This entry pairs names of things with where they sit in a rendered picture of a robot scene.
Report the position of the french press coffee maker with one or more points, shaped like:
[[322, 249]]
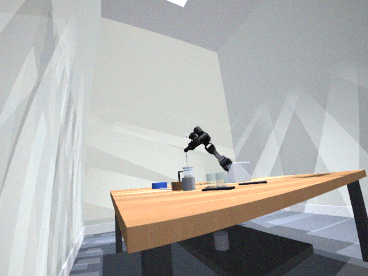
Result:
[[187, 171]]

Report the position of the blue short cylinder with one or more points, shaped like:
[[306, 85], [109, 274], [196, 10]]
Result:
[[159, 185]]

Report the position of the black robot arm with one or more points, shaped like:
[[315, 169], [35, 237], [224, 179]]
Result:
[[224, 162]]

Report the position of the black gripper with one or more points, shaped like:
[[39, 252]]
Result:
[[195, 143]]

